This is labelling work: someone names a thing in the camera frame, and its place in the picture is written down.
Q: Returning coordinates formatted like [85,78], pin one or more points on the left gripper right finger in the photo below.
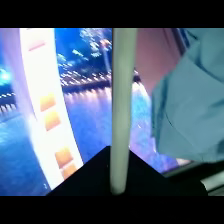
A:
[150,180]

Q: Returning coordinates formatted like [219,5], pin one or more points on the silver frame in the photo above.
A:
[216,183]

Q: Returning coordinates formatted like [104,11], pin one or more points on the white shirt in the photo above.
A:
[122,100]

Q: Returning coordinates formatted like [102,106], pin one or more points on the light blue garment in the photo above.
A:
[190,110]

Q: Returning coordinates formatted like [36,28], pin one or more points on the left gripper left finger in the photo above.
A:
[88,176]

